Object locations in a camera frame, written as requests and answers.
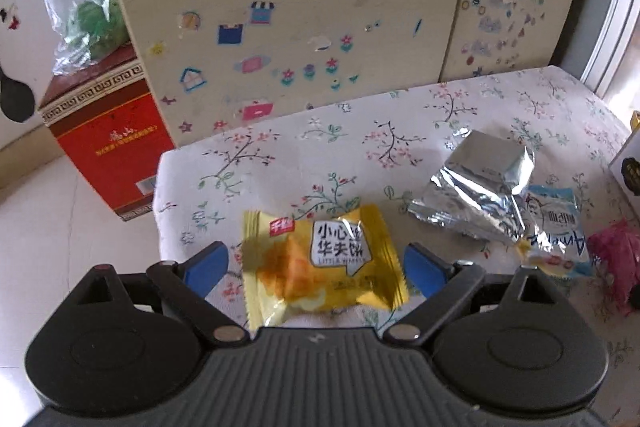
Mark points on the clear plastic bag with greens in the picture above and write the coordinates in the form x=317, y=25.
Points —
x=85, y=17

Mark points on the white cardboard box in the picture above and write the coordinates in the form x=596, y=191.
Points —
x=627, y=172

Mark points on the red gift box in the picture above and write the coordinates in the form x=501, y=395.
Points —
x=110, y=137

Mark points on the silver foil packet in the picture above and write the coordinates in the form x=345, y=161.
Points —
x=480, y=187

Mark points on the floral tablecloth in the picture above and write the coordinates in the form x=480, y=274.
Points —
x=350, y=147

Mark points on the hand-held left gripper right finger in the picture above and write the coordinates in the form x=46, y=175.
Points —
x=422, y=272

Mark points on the pink snack packet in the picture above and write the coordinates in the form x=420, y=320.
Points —
x=617, y=257

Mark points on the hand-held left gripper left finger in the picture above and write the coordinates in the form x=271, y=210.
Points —
x=206, y=269

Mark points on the white door frame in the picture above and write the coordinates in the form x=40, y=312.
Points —
x=612, y=17

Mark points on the beige stickered cabinet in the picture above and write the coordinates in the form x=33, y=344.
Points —
x=300, y=7

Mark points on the white and blue small packet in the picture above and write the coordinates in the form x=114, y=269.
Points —
x=555, y=227

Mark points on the yellow wafer packet white label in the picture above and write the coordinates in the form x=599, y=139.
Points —
x=300, y=272

